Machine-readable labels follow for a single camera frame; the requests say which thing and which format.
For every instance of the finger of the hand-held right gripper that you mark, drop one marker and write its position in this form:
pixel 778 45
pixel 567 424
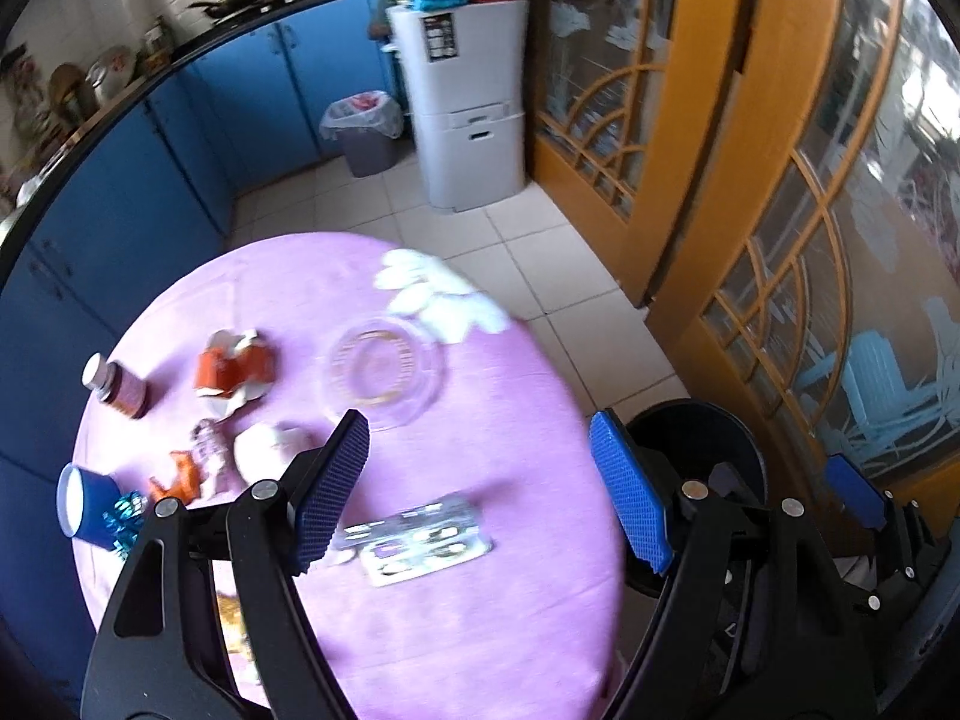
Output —
pixel 855 491

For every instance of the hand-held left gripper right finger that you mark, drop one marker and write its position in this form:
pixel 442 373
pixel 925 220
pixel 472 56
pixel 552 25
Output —
pixel 630 499

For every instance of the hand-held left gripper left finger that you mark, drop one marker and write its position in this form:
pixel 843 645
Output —
pixel 330 491

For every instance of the white tissue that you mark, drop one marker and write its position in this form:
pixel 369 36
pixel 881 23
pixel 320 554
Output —
pixel 259 450

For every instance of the black trash bin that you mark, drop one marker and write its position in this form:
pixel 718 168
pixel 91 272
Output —
pixel 697 435

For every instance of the silver pill blister pack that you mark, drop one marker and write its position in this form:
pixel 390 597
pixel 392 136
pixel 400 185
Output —
pixel 435 517

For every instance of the white pill blister pack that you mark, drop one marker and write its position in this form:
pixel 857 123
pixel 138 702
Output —
pixel 427 559

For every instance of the pink white wrapper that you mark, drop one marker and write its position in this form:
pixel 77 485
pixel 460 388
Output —
pixel 210 454

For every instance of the clear glass bowl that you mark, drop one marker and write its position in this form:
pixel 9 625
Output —
pixel 382 371

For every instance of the small orange wrapper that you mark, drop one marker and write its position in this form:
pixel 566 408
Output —
pixel 184 472

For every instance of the orange carton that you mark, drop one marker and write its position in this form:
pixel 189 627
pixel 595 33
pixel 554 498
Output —
pixel 225 371

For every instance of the brown medicine bottle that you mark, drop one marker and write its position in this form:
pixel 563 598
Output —
pixel 124 394

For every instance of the blue paper cup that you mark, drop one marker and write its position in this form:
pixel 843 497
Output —
pixel 94 502

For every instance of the yellow wrapper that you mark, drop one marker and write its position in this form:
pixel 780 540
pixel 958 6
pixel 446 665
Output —
pixel 229 615

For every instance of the pink tablecloth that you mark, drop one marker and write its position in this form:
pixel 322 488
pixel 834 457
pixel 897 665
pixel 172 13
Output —
pixel 487 405

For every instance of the wooden glass door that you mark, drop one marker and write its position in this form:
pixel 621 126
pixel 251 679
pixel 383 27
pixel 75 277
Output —
pixel 600 75
pixel 817 225

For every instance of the grey bin with plastic bag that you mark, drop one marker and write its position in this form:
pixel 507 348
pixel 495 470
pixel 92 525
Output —
pixel 367 139

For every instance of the blue kitchen cabinets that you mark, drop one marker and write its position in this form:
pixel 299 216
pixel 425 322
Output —
pixel 247 112

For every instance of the white storage cabinet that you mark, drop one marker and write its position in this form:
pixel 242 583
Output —
pixel 465 105

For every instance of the black kitchen countertop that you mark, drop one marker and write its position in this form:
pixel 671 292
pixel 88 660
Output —
pixel 97 120

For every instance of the metal pot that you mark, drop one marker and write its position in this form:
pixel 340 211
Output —
pixel 109 75

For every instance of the glass jar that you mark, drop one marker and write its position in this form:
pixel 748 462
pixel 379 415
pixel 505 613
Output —
pixel 157 45

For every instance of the wooden cutting board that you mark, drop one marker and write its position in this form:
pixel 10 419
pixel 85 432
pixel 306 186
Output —
pixel 67 90

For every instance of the black wok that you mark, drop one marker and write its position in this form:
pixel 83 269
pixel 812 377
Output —
pixel 229 0

